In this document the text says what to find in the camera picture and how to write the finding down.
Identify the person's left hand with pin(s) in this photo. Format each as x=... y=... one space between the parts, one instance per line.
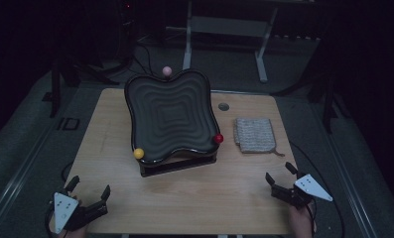
x=72 y=234

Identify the round grey table grommet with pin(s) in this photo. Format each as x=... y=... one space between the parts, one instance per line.
x=223 y=106

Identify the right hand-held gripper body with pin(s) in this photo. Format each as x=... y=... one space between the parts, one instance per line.
x=312 y=188

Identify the pink ball knob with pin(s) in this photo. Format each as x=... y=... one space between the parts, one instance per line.
x=167 y=71

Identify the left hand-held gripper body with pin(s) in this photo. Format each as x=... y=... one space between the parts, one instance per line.
x=65 y=211

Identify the black wavy tray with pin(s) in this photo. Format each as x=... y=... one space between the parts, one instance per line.
x=171 y=115

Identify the red ball knob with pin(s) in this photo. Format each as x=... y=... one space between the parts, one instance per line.
x=218 y=138

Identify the dark equipment with red light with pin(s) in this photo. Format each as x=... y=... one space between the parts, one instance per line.
x=127 y=20

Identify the yellow ball knob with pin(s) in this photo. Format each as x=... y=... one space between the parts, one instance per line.
x=138 y=153

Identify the person's right hand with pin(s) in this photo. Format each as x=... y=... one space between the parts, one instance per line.
x=300 y=223

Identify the black tripod stand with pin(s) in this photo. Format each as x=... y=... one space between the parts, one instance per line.
x=328 y=109
x=54 y=92

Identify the grey cloth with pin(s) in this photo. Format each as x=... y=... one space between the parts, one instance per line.
x=254 y=135

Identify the white metal desk frame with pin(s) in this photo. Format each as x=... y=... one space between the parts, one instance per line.
x=229 y=26

